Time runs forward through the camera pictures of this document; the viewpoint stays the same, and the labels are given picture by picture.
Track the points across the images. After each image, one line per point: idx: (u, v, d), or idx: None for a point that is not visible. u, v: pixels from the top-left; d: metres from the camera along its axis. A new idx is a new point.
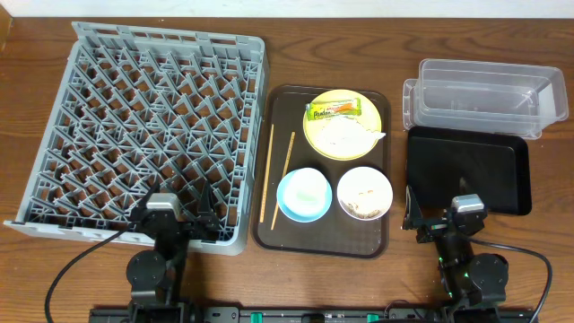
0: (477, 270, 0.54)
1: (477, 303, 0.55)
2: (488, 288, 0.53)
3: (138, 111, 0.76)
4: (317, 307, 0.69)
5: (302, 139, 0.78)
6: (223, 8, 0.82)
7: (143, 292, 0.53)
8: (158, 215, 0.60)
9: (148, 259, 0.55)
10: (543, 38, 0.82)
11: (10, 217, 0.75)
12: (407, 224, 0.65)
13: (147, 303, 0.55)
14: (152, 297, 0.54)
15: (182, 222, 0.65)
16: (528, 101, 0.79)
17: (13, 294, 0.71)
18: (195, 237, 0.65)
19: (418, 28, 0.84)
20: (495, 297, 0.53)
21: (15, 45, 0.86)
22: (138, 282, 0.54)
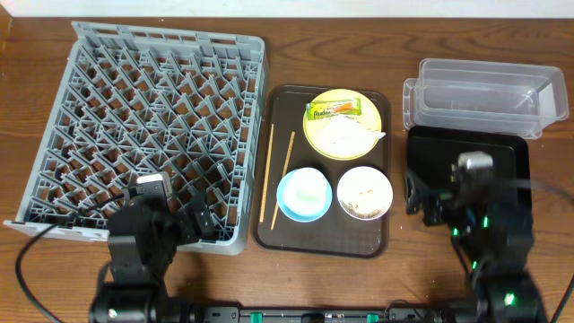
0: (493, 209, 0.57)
1: (504, 251, 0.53)
2: (514, 229, 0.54)
3: (138, 110, 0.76)
4: (317, 307, 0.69)
5: (302, 139, 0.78)
6: (222, 7, 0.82)
7: (120, 242, 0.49)
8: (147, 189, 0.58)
9: (132, 211, 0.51)
10: (543, 38, 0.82)
11: (10, 217, 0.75)
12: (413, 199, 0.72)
13: (124, 259, 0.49)
14: (131, 248, 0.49)
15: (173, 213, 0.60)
16: (528, 100, 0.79)
17: (12, 294, 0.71)
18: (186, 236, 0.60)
19: (418, 28, 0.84)
20: (521, 239, 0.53)
21: (15, 45, 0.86)
22: (117, 230, 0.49)
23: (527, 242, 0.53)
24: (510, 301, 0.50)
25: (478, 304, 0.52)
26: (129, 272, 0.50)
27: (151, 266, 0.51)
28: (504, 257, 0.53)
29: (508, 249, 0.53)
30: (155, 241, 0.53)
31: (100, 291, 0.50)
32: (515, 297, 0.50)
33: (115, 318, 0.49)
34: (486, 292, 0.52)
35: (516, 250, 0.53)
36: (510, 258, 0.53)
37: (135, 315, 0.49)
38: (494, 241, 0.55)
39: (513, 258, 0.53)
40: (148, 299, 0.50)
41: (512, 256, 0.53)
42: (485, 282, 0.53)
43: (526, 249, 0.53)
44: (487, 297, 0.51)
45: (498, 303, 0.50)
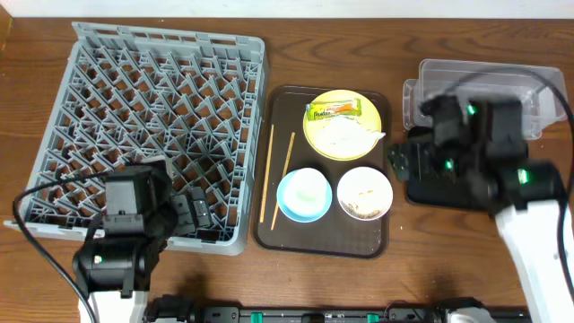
0: (445, 110, 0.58)
1: (495, 133, 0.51)
2: (503, 113, 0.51)
3: (138, 111, 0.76)
4: (317, 307, 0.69)
5: (302, 139, 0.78)
6: (223, 8, 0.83)
7: (118, 182, 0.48)
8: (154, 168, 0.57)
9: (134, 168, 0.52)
10: (543, 39, 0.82)
11: (10, 218, 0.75)
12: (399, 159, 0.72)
13: (120, 203, 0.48)
14: (128, 190, 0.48)
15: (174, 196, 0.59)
16: (529, 100, 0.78)
17: (13, 294, 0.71)
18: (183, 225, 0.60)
19: (418, 29, 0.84)
20: (504, 114, 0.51)
21: (15, 45, 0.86)
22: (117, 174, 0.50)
23: (513, 116, 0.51)
24: (518, 180, 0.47)
25: (489, 188, 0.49)
26: (125, 222, 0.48)
27: (146, 221, 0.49)
28: (497, 138, 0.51)
29: (495, 128, 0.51)
30: (152, 202, 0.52)
31: (88, 240, 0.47)
32: (526, 176, 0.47)
33: (100, 266, 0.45)
34: (490, 173, 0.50)
35: (502, 126, 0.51)
36: (500, 133, 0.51)
37: (122, 264, 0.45)
38: (482, 133, 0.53)
39: (506, 137, 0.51)
40: (140, 244, 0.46)
41: (503, 133, 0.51)
42: (490, 162, 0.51)
43: (518, 119, 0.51)
44: (496, 178, 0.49)
45: (507, 178, 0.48)
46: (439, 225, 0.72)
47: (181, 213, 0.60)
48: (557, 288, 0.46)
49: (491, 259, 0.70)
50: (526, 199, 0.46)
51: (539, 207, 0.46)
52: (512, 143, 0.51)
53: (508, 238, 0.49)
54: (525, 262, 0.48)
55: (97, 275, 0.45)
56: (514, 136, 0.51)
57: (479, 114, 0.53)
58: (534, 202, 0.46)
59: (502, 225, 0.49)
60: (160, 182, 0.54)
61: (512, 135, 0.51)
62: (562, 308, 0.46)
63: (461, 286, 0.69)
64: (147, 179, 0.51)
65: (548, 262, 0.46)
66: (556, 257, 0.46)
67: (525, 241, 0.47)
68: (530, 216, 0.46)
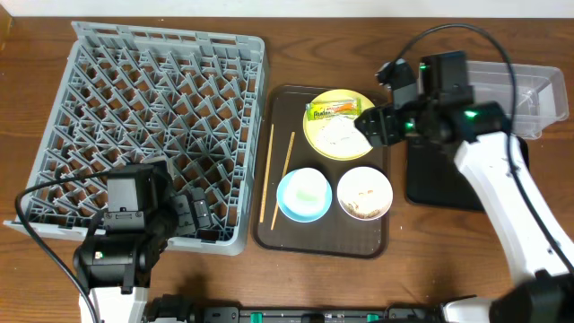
0: (398, 77, 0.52)
1: (445, 81, 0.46)
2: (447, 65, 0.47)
3: (138, 111, 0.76)
4: (317, 307, 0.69)
5: (302, 139, 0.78)
6: (222, 7, 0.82)
7: (120, 178, 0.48)
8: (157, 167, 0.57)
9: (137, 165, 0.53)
10: (543, 38, 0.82)
11: (10, 218, 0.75)
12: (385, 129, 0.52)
13: (122, 199, 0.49)
14: (130, 187, 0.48)
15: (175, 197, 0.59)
16: (528, 100, 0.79)
17: (13, 294, 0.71)
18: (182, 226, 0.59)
19: (419, 28, 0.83)
20: (452, 64, 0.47)
21: (14, 45, 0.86)
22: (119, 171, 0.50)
23: (462, 65, 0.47)
24: (469, 118, 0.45)
25: (442, 132, 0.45)
26: (126, 218, 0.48)
27: (147, 218, 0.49)
28: (448, 87, 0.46)
29: (447, 76, 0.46)
30: (153, 199, 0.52)
31: (89, 236, 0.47)
32: (475, 114, 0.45)
33: (100, 261, 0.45)
34: (441, 117, 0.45)
35: (453, 74, 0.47)
36: (452, 81, 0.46)
37: (123, 260, 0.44)
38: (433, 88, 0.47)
39: (456, 85, 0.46)
40: (140, 241, 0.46)
41: (453, 81, 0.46)
42: (441, 109, 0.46)
43: (466, 67, 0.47)
44: (446, 121, 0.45)
45: (459, 120, 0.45)
46: (439, 224, 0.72)
47: (182, 213, 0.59)
48: (515, 204, 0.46)
49: (491, 259, 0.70)
50: (478, 136, 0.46)
51: (492, 140, 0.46)
52: (464, 90, 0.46)
53: (466, 172, 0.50)
54: (483, 187, 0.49)
55: (97, 271, 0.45)
56: (464, 84, 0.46)
57: (427, 69, 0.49)
58: (484, 137, 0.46)
59: (458, 161, 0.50)
60: (161, 180, 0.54)
61: (461, 82, 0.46)
62: (523, 222, 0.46)
63: (461, 286, 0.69)
64: (148, 178, 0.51)
65: (501, 179, 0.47)
66: (508, 175, 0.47)
67: (473, 162, 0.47)
68: (484, 144, 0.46)
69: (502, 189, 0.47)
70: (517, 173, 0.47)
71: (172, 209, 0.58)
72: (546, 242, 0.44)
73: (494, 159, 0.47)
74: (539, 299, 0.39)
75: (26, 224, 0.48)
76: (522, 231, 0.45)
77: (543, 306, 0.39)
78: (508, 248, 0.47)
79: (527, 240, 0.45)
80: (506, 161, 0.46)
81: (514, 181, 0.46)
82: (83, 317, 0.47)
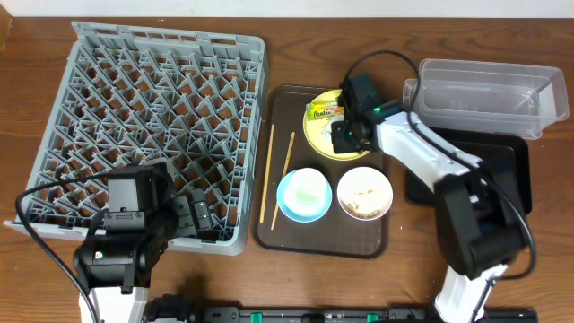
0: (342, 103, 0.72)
1: (359, 94, 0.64)
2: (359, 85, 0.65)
3: (138, 111, 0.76)
4: (317, 307, 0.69)
5: (302, 139, 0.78)
6: (223, 7, 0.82)
7: (120, 178, 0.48)
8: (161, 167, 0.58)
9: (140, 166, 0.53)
10: (543, 38, 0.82)
11: (11, 218, 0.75)
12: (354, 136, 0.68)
13: (122, 199, 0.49)
14: (131, 187, 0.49)
15: (176, 199, 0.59)
16: (528, 101, 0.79)
17: (13, 294, 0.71)
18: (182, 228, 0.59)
19: (418, 28, 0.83)
20: (360, 82, 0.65)
21: (15, 45, 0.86)
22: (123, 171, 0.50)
23: (367, 82, 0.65)
24: (376, 114, 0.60)
25: (363, 130, 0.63)
26: (126, 218, 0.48)
27: (147, 219, 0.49)
28: (361, 98, 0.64)
29: (358, 91, 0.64)
30: (153, 200, 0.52)
31: (89, 237, 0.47)
32: (379, 109, 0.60)
33: (100, 261, 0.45)
34: (361, 118, 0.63)
35: (362, 90, 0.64)
36: (364, 93, 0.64)
37: (123, 260, 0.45)
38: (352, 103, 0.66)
39: (367, 96, 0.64)
40: (140, 241, 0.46)
41: (364, 93, 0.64)
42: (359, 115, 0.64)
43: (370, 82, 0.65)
44: (365, 122, 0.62)
45: (370, 118, 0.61)
46: None
47: (182, 214, 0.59)
48: (421, 149, 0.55)
49: None
50: (384, 118, 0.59)
51: (395, 123, 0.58)
52: (372, 99, 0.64)
53: (390, 151, 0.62)
54: (398, 149, 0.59)
55: (97, 272, 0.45)
56: (373, 94, 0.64)
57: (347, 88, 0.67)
58: (389, 119, 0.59)
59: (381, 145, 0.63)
60: (162, 181, 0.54)
61: (369, 93, 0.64)
62: (430, 153, 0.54)
63: None
64: (148, 178, 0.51)
65: (405, 136, 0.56)
66: (410, 129, 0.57)
67: (390, 135, 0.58)
68: (389, 121, 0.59)
69: (405, 140, 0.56)
70: (417, 126, 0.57)
71: (173, 211, 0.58)
72: (445, 156, 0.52)
73: (398, 126, 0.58)
74: (452, 196, 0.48)
75: (26, 224, 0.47)
76: (430, 160, 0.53)
77: (457, 203, 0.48)
78: (429, 187, 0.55)
79: (439, 166, 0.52)
80: (407, 125, 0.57)
81: (415, 135, 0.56)
82: (83, 317, 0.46)
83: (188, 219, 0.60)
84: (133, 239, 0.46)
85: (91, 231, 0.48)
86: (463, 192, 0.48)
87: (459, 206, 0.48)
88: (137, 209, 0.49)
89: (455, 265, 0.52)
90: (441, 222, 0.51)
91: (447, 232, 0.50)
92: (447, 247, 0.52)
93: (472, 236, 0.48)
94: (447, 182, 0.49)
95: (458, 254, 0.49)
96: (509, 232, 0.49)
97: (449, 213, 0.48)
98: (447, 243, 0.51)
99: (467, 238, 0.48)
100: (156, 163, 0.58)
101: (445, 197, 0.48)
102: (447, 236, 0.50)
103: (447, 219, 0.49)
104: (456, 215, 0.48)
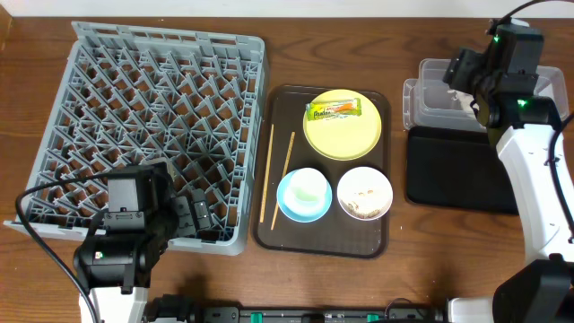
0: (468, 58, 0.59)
1: (512, 64, 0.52)
2: (519, 56, 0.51)
3: (138, 111, 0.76)
4: (317, 307, 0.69)
5: (302, 139, 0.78)
6: (223, 7, 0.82)
7: (121, 178, 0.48)
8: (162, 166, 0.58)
9: (141, 166, 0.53)
10: (543, 39, 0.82)
11: (10, 218, 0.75)
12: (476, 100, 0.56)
13: (123, 200, 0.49)
14: (131, 187, 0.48)
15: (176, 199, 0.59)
16: None
17: (12, 294, 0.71)
18: (183, 227, 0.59)
19: (418, 28, 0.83)
20: (527, 46, 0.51)
21: (14, 45, 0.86)
22: (124, 170, 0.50)
23: (535, 49, 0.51)
24: (520, 106, 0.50)
25: (491, 117, 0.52)
26: (126, 219, 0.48)
27: (147, 219, 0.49)
28: (513, 70, 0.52)
29: (515, 59, 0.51)
30: (153, 200, 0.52)
31: (89, 237, 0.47)
32: (526, 102, 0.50)
33: (100, 261, 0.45)
34: (495, 100, 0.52)
35: (522, 59, 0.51)
36: (518, 65, 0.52)
37: (123, 259, 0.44)
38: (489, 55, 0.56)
39: (520, 71, 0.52)
40: (140, 241, 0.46)
41: (520, 65, 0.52)
42: (499, 91, 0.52)
43: (538, 52, 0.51)
44: (498, 105, 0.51)
45: (509, 105, 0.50)
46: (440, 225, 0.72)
47: (182, 214, 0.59)
48: (547, 197, 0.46)
49: (492, 260, 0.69)
50: (523, 123, 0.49)
51: (537, 130, 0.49)
52: (528, 77, 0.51)
53: (506, 161, 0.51)
54: (516, 170, 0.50)
55: (97, 272, 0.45)
56: (529, 70, 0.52)
57: (502, 42, 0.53)
58: (529, 127, 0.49)
59: (500, 145, 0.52)
60: (162, 182, 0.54)
61: (526, 68, 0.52)
62: (553, 213, 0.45)
63: (462, 287, 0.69)
64: (148, 178, 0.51)
65: (537, 167, 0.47)
66: (546, 164, 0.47)
67: (517, 146, 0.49)
68: (528, 131, 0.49)
69: (531, 169, 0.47)
70: (556, 163, 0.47)
71: (173, 211, 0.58)
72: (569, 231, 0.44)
73: (536, 147, 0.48)
74: (550, 281, 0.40)
75: (25, 224, 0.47)
76: (551, 223, 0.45)
77: (550, 290, 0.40)
78: (526, 234, 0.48)
79: (553, 235, 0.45)
80: (547, 151, 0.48)
81: (548, 170, 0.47)
82: (83, 317, 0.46)
83: (188, 219, 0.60)
84: (133, 239, 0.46)
85: (91, 231, 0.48)
86: (566, 283, 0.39)
87: (551, 293, 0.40)
88: (137, 210, 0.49)
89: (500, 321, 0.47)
90: (510, 291, 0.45)
91: (513, 303, 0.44)
92: (500, 310, 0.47)
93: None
94: (553, 270, 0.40)
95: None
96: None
97: (534, 295, 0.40)
98: (506, 311, 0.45)
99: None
100: (156, 163, 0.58)
101: (543, 280, 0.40)
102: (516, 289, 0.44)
103: (520, 295, 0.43)
104: (541, 301, 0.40)
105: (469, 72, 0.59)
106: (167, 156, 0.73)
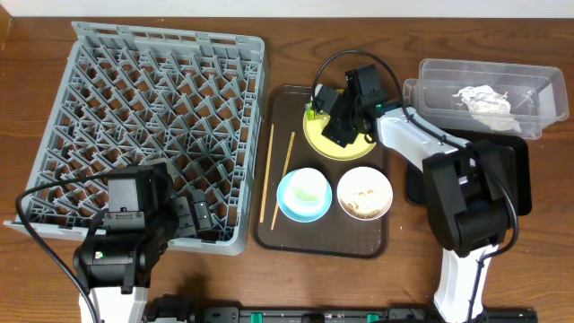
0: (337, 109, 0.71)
1: (363, 88, 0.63)
2: (364, 84, 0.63)
3: (138, 111, 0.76)
4: (317, 307, 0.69)
5: (302, 139, 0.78)
6: (223, 7, 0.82)
7: (121, 178, 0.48)
8: (162, 165, 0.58)
9: (141, 166, 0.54)
10: (544, 39, 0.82)
11: (10, 218, 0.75)
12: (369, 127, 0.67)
13: (123, 200, 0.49)
14: (132, 187, 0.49)
15: (176, 199, 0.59)
16: (528, 100, 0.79)
17: (13, 294, 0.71)
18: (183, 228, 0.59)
19: (419, 28, 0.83)
20: (366, 74, 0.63)
21: (14, 46, 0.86)
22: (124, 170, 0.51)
23: (373, 73, 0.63)
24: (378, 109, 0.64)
25: (365, 126, 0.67)
26: (126, 219, 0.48)
27: (147, 219, 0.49)
28: (366, 91, 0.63)
29: (364, 84, 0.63)
30: (153, 200, 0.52)
31: (89, 236, 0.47)
32: (380, 104, 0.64)
33: (100, 261, 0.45)
34: (363, 114, 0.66)
35: (368, 82, 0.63)
36: (369, 86, 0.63)
37: (123, 260, 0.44)
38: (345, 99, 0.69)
39: (371, 89, 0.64)
40: (140, 241, 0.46)
41: (369, 86, 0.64)
42: (365, 109, 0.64)
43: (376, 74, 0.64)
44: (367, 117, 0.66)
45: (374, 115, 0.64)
46: None
47: (182, 214, 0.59)
48: (417, 135, 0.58)
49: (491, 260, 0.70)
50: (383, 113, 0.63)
51: (393, 114, 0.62)
52: (378, 91, 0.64)
53: (387, 140, 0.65)
54: (396, 138, 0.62)
55: (97, 272, 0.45)
56: (377, 87, 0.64)
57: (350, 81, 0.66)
58: (387, 112, 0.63)
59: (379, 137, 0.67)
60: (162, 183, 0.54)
61: (375, 86, 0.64)
62: (421, 137, 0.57)
63: None
64: (148, 178, 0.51)
65: (403, 126, 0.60)
66: (407, 121, 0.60)
67: (387, 126, 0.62)
68: (387, 115, 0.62)
69: (401, 129, 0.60)
70: (413, 117, 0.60)
71: (173, 211, 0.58)
72: (438, 140, 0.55)
73: (395, 116, 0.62)
74: (441, 177, 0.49)
75: (26, 224, 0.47)
76: (423, 144, 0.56)
77: (444, 177, 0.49)
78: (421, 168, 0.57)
79: (429, 148, 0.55)
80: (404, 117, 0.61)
81: (411, 126, 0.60)
82: (83, 317, 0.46)
83: (187, 219, 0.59)
84: (132, 238, 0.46)
85: (91, 231, 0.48)
86: (451, 167, 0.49)
87: (447, 179, 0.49)
88: (137, 210, 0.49)
89: (442, 240, 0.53)
90: (432, 210, 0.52)
91: (436, 213, 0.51)
92: (436, 233, 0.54)
93: (456, 209, 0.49)
94: (437, 161, 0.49)
95: (447, 232, 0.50)
96: (496, 208, 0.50)
97: (436, 187, 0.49)
98: (437, 222, 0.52)
99: (454, 211, 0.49)
100: (156, 163, 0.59)
101: (433, 171, 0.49)
102: (435, 210, 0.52)
103: (437, 207, 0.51)
104: (444, 189, 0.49)
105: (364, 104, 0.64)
106: (166, 155, 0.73)
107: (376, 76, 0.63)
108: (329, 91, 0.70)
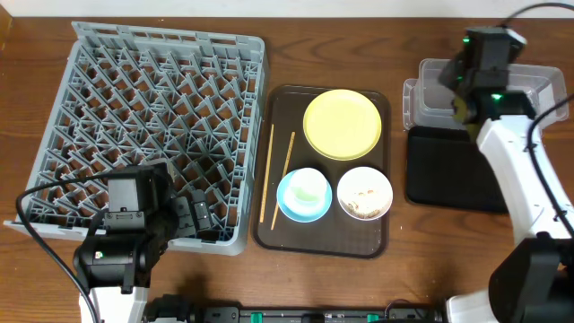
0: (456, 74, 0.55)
1: (484, 59, 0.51)
2: (490, 51, 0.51)
3: (138, 111, 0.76)
4: (317, 307, 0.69)
5: (302, 139, 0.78)
6: (223, 7, 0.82)
7: (121, 178, 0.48)
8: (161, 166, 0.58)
9: (141, 166, 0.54)
10: (543, 39, 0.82)
11: (10, 218, 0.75)
12: (473, 118, 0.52)
13: (122, 200, 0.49)
14: (131, 187, 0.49)
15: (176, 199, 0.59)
16: None
17: (12, 295, 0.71)
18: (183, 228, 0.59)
19: (418, 28, 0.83)
20: (496, 44, 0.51)
21: (14, 45, 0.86)
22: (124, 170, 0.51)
23: (503, 47, 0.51)
24: (495, 100, 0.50)
25: (468, 112, 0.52)
26: (126, 219, 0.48)
27: (147, 219, 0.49)
28: (486, 67, 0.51)
29: (486, 56, 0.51)
30: (153, 200, 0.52)
31: (89, 237, 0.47)
32: (500, 96, 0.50)
33: (100, 261, 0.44)
34: (472, 95, 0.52)
35: (491, 55, 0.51)
36: (490, 61, 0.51)
37: (123, 260, 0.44)
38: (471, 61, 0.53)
39: (493, 67, 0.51)
40: (140, 242, 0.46)
41: (492, 61, 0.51)
42: (474, 90, 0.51)
43: (506, 50, 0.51)
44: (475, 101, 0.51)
45: (485, 101, 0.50)
46: (439, 224, 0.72)
47: (182, 215, 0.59)
48: (530, 183, 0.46)
49: (491, 260, 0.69)
50: (500, 116, 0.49)
51: (514, 122, 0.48)
52: (500, 73, 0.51)
53: (486, 150, 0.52)
54: (500, 161, 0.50)
55: (97, 271, 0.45)
56: (500, 66, 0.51)
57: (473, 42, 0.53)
58: (506, 118, 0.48)
59: (480, 138, 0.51)
60: (162, 183, 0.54)
61: (499, 65, 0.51)
62: (536, 194, 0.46)
63: (463, 286, 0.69)
64: (149, 178, 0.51)
65: (517, 153, 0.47)
66: (525, 150, 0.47)
67: (499, 135, 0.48)
68: (505, 122, 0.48)
69: (512, 159, 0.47)
70: (534, 150, 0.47)
71: (173, 211, 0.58)
72: (553, 211, 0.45)
73: (514, 135, 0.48)
74: (539, 261, 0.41)
75: (26, 223, 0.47)
76: (534, 203, 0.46)
77: (544, 266, 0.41)
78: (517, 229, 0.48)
79: (539, 215, 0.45)
80: (525, 138, 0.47)
81: (527, 156, 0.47)
82: (83, 317, 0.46)
83: (187, 219, 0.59)
84: (132, 239, 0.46)
85: (91, 231, 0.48)
86: (554, 257, 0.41)
87: (543, 271, 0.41)
88: (137, 210, 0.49)
89: (496, 306, 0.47)
90: (505, 275, 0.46)
91: (508, 285, 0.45)
92: (495, 292, 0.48)
93: (534, 300, 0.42)
94: (541, 242, 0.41)
95: (508, 313, 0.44)
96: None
97: (526, 269, 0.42)
98: (502, 292, 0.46)
99: (530, 301, 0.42)
100: (157, 163, 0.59)
101: (534, 255, 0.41)
102: (508, 281, 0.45)
103: (514, 278, 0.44)
104: (534, 278, 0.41)
105: (476, 83, 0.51)
106: (166, 155, 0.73)
107: (505, 56, 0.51)
108: (500, 43, 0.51)
